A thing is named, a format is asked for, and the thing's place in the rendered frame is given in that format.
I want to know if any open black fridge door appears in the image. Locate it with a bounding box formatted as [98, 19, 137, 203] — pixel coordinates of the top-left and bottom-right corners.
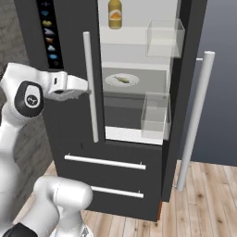
[161, 0, 208, 204]

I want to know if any white fridge shelf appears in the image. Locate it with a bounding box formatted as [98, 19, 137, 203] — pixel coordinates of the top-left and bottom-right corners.
[101, 60, 171, 72]
[99, 25, 179, 47]
[105, 125, 165, 146]

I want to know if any long white fridge door handle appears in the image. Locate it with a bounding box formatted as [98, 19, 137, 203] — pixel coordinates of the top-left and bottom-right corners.
[176, 50, 217, 193]

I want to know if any black fridge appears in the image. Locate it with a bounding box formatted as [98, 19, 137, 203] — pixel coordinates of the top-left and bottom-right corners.
[13, 0, 208, 222]

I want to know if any fish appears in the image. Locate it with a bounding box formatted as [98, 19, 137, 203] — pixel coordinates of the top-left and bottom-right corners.
[112, 74, 131, 84]

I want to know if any black fridge door with display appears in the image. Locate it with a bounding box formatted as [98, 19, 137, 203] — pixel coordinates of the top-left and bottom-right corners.
[13, 0, 106, 146]

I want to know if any clear door bin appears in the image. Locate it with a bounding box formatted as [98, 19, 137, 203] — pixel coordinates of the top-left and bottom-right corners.
[144, 18, 186, 59]
[140, 91, 172, 141]

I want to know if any yellow bottle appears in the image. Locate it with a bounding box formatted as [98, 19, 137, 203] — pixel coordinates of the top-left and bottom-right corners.
[107, 0, 123, 31]

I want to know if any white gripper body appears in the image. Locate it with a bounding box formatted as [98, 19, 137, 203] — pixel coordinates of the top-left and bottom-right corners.
[44, 74, 93, 102]

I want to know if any white plate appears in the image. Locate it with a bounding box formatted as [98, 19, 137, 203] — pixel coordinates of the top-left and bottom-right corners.
[104, 72, 141, 88]

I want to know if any white drawer handle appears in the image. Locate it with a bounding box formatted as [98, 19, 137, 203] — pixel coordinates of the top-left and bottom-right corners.
[63, 154, 147, 171]
[90, 185, 145, 199]

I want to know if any black fridge drawer front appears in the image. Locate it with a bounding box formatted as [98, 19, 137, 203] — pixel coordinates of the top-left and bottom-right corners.
[50, 139, 164, 190]
[61, 181, 163, 222]

